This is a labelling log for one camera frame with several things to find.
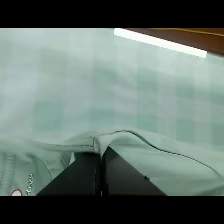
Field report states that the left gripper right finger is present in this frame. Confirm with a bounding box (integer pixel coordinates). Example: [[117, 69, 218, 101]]
[[101, 146, 167, 197]]

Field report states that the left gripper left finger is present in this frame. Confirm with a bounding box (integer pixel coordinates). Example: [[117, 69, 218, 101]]
[[36, 151, 102, 197]]

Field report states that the pale green shirt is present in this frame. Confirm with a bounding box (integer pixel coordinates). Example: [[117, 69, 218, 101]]
[[0, 128, 224, 197]]

